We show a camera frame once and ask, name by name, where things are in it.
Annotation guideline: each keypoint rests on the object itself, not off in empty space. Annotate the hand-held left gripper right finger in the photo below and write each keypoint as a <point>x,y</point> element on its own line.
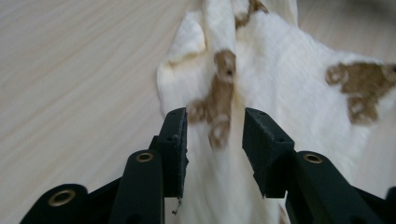
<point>269,161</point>

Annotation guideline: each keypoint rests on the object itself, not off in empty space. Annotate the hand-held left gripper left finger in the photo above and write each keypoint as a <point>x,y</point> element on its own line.
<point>174,155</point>

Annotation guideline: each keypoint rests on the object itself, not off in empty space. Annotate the white cloth with brown print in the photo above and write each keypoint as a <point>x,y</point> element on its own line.
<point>280,71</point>

